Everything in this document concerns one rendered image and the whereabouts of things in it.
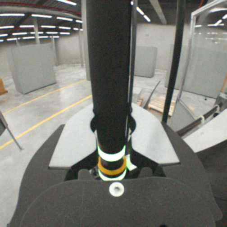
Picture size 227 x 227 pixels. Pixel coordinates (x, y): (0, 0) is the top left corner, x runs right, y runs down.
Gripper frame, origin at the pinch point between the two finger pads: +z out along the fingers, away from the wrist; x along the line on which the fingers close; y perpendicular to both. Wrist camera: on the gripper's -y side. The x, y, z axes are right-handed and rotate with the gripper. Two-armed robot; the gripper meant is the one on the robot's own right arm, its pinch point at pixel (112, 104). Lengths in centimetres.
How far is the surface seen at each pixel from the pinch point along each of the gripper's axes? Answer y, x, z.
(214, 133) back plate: 18.7, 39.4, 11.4
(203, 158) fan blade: 10.7, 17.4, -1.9
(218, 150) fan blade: 9.3, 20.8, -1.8
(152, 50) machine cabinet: -23, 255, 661
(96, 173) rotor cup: 27.4, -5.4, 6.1
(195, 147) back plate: 25.7, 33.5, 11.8
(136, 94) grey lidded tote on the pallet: 105, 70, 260
